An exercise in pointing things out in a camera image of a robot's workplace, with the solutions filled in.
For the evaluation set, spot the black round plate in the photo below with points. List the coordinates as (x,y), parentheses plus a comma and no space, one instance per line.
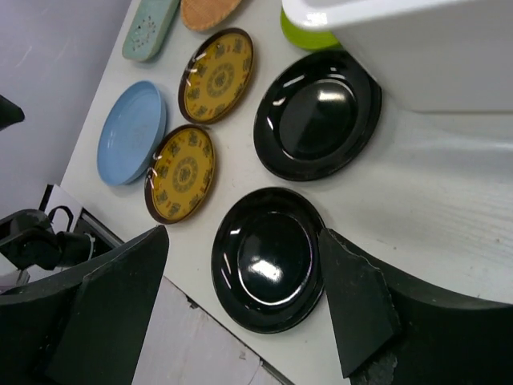
(265,260)
(316,117)

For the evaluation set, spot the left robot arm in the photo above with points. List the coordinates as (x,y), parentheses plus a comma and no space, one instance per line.
(28,238)

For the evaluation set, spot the white plastic bin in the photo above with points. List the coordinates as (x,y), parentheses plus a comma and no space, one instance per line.
(430,56)

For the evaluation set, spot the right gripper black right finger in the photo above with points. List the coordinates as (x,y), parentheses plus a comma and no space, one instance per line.
(361,308)

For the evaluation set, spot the yellow patterned plate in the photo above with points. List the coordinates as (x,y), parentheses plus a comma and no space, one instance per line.
(216,76)
(180,175)

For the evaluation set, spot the green round plate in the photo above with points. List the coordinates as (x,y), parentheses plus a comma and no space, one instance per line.
(307,40)

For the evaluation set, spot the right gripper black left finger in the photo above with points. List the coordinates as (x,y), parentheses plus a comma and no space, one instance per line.
(101,340)

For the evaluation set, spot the light blue round plate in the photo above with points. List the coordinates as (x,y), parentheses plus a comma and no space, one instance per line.
(131,133)

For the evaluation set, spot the orange woven round plate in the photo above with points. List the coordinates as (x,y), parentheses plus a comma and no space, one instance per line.
(201,15)

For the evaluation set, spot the celadon rectangular plate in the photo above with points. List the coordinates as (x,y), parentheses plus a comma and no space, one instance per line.
(148,29)

